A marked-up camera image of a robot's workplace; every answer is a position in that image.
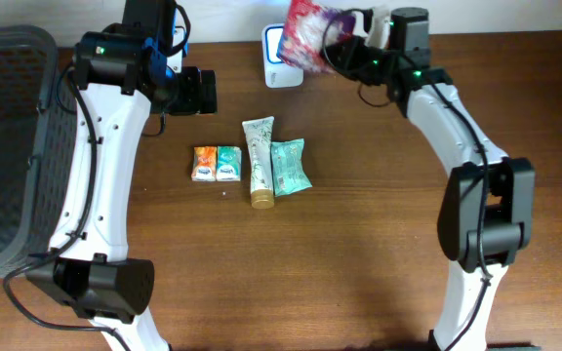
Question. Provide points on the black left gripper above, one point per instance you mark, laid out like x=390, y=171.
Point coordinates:
x=190, y=103

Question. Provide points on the orange pocket tissue pack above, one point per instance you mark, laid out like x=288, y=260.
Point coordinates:
x=204, y=163

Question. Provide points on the white barcode scanner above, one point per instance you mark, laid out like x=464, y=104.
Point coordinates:
x=277, y=73

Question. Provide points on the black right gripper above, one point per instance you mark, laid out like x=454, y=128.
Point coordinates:
x=338, y=56

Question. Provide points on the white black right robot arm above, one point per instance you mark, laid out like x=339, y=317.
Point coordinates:
x=485, y=218

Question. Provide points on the grey plastic basket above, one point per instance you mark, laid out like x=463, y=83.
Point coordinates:
x=37, y=137

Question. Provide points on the teal wipes packet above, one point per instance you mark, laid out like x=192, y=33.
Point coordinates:
x=288, y=174

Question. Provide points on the teal pocket tissue pack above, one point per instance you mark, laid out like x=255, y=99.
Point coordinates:
x=229, y=163

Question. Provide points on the red purple tissue pack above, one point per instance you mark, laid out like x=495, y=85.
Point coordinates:
x=302, y=41

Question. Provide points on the white green cream tube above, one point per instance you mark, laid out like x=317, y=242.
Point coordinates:
x=258, y=135

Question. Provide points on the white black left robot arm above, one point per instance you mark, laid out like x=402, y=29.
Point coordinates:
x=119, y=77

